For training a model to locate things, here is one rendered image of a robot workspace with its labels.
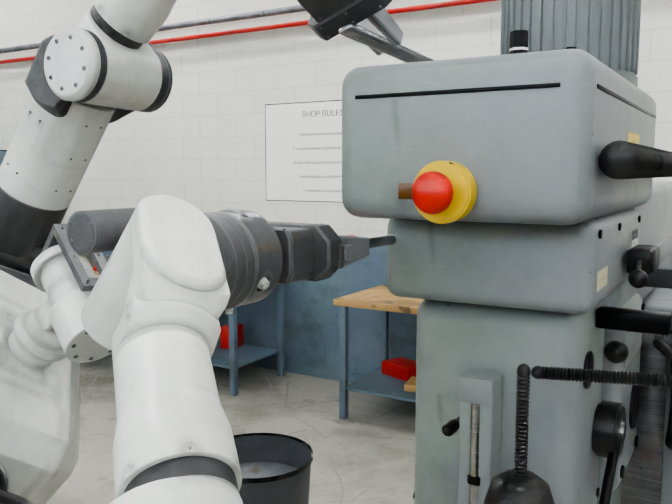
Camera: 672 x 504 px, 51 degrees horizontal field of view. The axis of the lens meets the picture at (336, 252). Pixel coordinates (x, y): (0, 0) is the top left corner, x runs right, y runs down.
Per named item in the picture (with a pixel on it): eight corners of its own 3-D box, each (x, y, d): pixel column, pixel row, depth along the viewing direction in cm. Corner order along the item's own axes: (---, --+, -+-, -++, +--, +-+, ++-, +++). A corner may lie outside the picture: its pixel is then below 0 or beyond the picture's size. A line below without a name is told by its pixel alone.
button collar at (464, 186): (469, 225, 66) (471, 160, 65) (411, 222, 69) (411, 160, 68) (477, 223, 67) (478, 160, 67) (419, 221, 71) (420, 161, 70)
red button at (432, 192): (447, 215, 64) (448, 171, 63) (407, 214, 66) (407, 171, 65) (460, 213, 66) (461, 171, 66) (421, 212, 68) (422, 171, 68)
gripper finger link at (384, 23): (395, 50, 84) (363, 14, 81) (399, 32, 86) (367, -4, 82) (406, 45, 83) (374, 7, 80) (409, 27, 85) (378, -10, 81)
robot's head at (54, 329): (36, 375, 68) (94, 315, 65) (3, 296, 72) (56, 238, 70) (89, 378, 73) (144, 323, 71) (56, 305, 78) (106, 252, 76)
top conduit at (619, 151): (637, 179, 63) (639, 139, 62) (588, 179, 65) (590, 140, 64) (684, 176, 101) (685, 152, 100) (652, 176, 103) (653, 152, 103)
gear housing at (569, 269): (593, 318, 72) (598, 221, 71) (381, 297, 84) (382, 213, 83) (640, 277, 101) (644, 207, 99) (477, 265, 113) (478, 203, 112)
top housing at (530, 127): (586, 228, 62) (594, 39, 60) (332, 218, 76) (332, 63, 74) (654, 206, 102) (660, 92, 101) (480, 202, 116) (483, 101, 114)
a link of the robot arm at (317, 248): (344, 206, 69) (272, 212, 59) (344, 302, 70) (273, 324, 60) (243, 203, 76) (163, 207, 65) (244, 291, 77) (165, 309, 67)
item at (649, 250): (646, 290, 81) (648, 254, 81) (609, 287, 83) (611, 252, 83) (659, 276, 92) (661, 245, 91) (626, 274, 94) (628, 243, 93)
